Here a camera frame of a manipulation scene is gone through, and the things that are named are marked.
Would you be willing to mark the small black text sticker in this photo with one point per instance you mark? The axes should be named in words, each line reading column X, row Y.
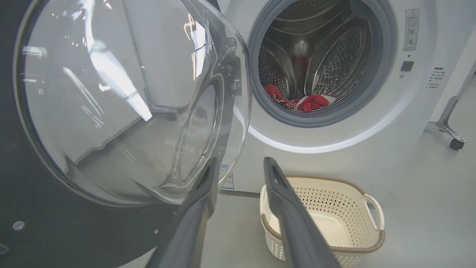
column 435, row 77

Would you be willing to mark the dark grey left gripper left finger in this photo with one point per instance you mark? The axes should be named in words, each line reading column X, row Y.
column 189, row 230

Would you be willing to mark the glass washing machine door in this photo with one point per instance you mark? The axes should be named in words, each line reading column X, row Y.
column 111, row 111

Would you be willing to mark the cream perforated laundry basket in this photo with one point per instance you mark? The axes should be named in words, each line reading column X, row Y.
column 334, row 219

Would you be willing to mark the red basketball jersey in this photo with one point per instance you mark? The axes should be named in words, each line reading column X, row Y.
column 310, row 102

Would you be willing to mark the grey warning label sticker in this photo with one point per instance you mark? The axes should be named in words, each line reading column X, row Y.
column 411, row 29

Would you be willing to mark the stainless steel washing machine drum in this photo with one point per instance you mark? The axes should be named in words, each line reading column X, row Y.
column 334, row 56

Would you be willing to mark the blue energy label sticker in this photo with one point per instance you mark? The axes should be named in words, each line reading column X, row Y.
column 227, row 180

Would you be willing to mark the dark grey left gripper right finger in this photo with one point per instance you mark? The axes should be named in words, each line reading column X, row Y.
column 297, row 230

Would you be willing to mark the white front-load washing machine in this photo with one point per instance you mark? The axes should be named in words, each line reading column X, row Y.
column 372, row 149

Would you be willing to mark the metal leg with black caster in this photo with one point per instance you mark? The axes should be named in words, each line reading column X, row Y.
column 452, row 119

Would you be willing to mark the black door lock socket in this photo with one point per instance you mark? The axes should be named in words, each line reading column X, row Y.
column 407, row 66

